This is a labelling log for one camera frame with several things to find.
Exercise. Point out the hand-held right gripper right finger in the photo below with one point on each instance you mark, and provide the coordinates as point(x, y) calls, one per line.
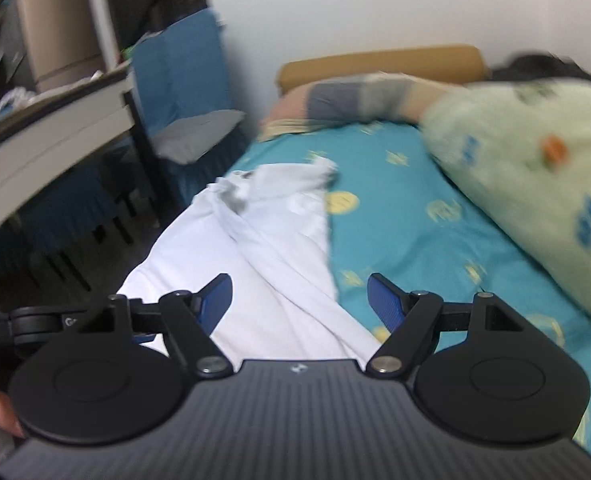
point(385, 305)

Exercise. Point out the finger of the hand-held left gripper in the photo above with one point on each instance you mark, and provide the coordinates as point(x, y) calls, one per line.
point(45, 325)

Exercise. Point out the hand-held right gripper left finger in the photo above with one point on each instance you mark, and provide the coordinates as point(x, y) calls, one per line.
point(218, 302)

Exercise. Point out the white t-shirt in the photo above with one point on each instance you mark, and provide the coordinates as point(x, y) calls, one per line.
point(275, 260)

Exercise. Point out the bed with teal patterned sheet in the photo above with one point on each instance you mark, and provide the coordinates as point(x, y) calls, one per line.
point(400, 195)

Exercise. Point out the blue covered chair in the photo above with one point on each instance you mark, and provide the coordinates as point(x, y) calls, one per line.
point(150, 80)
point(200, 60)
point(70, 215)

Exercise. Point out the grey seat cushion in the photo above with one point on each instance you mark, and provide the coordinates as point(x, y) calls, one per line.
point(200, 132)

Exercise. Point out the white table with dark top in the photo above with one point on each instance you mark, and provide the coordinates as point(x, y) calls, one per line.
point(50, 145)

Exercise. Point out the pale green fleece blanket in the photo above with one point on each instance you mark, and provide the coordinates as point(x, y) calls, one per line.
point(525, 160)

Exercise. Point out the checked beige grey pillow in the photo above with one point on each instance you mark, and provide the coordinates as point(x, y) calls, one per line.
point(355, 100)

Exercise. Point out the white plastic bag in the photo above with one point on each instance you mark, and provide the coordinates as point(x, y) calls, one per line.
point(12, 100)

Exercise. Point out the tan padded headboard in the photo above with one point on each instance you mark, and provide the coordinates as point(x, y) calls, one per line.
point(375, 62)

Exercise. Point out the dark cloth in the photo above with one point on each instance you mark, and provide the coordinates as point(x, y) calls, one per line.
point(540, 67)

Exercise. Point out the brown refrigerator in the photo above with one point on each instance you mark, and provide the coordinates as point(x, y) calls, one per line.
point(60, 30)

